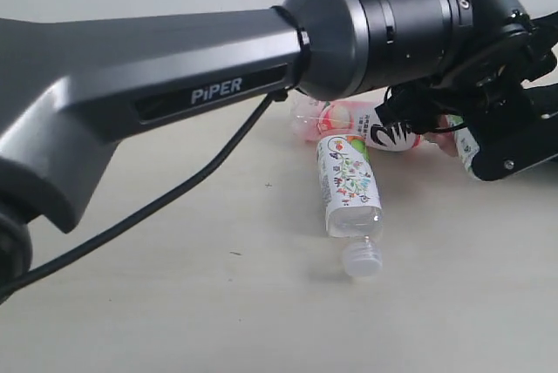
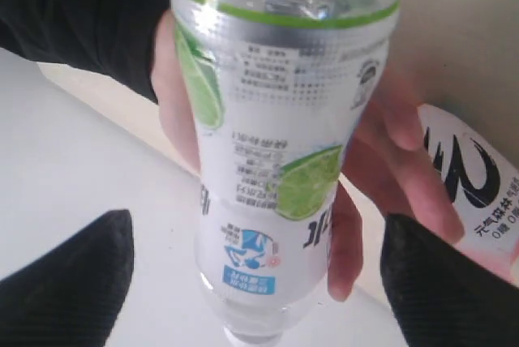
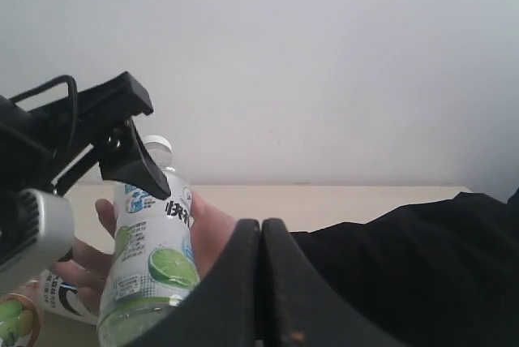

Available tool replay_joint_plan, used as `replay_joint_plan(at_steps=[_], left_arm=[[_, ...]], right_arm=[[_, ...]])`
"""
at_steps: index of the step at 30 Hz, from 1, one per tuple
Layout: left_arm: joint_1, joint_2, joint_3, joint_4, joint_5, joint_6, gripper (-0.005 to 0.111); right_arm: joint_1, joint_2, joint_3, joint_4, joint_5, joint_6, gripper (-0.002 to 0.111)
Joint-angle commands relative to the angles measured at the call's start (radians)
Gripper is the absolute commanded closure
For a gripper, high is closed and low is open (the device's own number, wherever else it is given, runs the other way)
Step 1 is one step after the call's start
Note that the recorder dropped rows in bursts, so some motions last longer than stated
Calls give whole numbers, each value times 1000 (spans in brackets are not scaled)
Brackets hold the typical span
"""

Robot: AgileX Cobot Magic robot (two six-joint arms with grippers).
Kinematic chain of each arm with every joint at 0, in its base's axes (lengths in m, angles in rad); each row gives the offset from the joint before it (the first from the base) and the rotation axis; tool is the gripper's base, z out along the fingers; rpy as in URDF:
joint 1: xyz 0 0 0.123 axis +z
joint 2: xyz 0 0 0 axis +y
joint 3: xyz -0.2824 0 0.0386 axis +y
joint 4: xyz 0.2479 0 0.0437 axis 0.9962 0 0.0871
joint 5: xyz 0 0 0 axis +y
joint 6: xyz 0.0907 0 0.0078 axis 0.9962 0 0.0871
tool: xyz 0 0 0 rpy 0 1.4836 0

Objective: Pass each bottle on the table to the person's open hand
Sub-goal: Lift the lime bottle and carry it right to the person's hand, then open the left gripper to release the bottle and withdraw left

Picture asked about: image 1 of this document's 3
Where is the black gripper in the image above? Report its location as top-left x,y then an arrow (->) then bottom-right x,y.
376,21 -> 557,181

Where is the lime label water bottle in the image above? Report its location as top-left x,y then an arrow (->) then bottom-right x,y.
436,115 -> 480,179

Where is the floral label clear bottle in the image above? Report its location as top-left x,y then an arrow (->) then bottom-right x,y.
316,134 -> 384,278

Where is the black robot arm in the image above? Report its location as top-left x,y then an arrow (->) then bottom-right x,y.
1,0 -> 557,299

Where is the black sleeved forearm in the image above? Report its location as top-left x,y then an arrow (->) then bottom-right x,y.
525,10 -> 558,121

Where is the pink peach soda bottle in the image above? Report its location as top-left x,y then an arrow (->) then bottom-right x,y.
290,95 -> 423,153

